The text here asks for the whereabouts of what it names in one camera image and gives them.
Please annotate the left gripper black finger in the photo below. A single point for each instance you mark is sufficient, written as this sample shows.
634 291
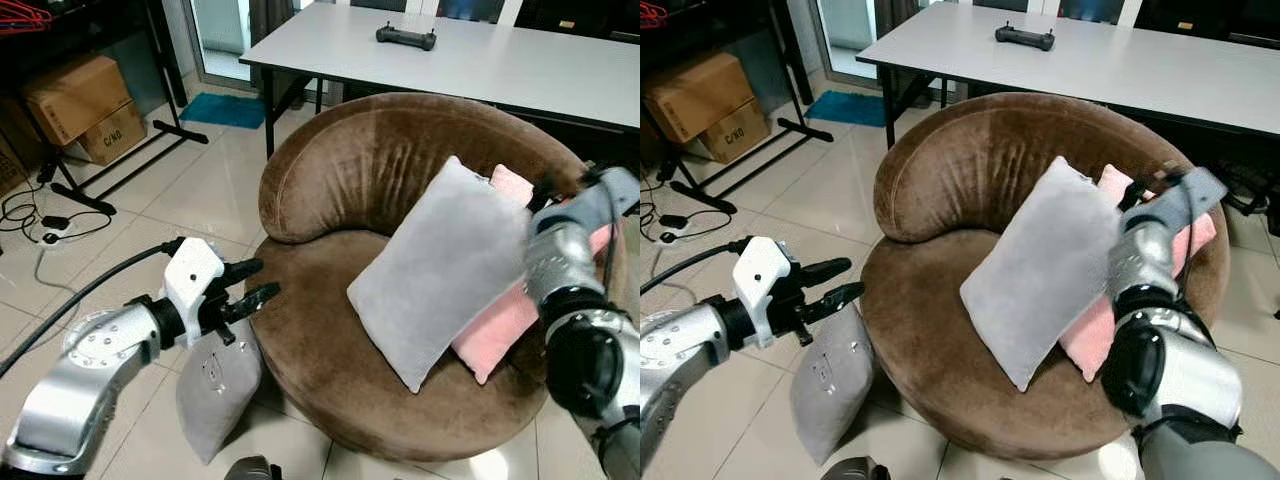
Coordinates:
825 270
245 269
835 298
255 299

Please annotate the grey pillow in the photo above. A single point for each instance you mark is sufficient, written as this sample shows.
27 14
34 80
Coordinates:
1040 270
830 400
215 400
440 270

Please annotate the pink pillow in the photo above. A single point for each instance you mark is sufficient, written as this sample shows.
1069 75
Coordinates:
495 335
1090 335

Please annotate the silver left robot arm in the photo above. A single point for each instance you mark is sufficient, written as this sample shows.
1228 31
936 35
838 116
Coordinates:
680 370
80 390

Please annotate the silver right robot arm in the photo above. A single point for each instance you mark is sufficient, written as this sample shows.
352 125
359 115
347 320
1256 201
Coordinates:
600 360
1180 370

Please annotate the brown round velvet sofa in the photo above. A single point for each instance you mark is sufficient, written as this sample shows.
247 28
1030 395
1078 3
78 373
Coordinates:
930 370
330 370

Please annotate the blue floor mat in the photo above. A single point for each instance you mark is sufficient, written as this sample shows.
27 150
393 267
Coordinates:
220 110
845 108

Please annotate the white table with black legs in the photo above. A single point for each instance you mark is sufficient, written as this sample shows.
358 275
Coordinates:
480 60
1100 65

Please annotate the white power strip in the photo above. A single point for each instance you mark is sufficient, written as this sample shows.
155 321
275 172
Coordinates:
60 236
680 236

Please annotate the small printed cardboard box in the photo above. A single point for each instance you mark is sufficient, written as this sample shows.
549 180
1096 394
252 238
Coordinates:
115 135
740 130

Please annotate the large plain cardboard box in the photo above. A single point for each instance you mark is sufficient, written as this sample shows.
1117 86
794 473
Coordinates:
75 95
700 90

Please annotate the black remote controller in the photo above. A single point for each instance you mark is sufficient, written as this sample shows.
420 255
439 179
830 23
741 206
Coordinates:
405 38
1025 38

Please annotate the red clothes hanger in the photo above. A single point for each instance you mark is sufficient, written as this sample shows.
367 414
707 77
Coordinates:
20 20
652 15

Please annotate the white cabinet with glass doors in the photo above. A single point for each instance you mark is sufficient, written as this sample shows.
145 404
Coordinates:
1045 5
420 5

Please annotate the black metal clothes rack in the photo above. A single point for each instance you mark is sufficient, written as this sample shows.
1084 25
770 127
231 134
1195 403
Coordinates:
165 60
792 60

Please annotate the sliding glass door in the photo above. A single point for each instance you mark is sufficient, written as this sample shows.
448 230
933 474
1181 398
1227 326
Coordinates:
215 30
845 30

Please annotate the cardboard box with white label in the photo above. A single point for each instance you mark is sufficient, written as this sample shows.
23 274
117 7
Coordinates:
8 165

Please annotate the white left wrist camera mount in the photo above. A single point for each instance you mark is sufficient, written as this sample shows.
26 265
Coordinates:
190 275
755 280

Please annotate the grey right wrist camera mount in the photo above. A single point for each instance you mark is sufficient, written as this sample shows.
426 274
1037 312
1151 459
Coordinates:
600 195
1190 195

